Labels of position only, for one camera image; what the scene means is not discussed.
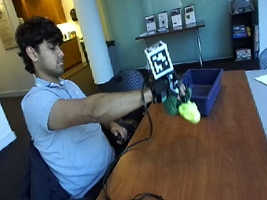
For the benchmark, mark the the person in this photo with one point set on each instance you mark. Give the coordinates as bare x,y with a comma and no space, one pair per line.
68,136

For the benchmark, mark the wooden cabinet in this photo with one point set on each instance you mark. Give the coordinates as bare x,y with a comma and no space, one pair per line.
70,53

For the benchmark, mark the green soft toy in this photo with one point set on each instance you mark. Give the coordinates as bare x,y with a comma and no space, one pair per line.
185,107

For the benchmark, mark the white round pillar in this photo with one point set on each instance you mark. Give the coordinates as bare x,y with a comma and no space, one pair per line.
92,32

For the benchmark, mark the white marker cube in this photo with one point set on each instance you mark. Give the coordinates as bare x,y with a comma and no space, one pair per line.
159,60

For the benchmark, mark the framed leaflet display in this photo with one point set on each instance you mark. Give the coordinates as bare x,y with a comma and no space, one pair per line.
163,20
150,23
189,14
176,17

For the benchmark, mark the narrow console table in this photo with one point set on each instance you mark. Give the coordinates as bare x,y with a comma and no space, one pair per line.
172,32

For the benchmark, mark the dark blue jacket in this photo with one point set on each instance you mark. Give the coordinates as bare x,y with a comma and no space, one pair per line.
41,194

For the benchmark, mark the blue plastic bin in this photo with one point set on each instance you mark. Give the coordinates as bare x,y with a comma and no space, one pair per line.
204,90

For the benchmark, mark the black magazine shelf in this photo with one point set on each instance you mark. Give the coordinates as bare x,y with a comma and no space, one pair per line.
243,29

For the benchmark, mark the wall poster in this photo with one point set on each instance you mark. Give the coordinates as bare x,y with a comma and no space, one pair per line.
2,23

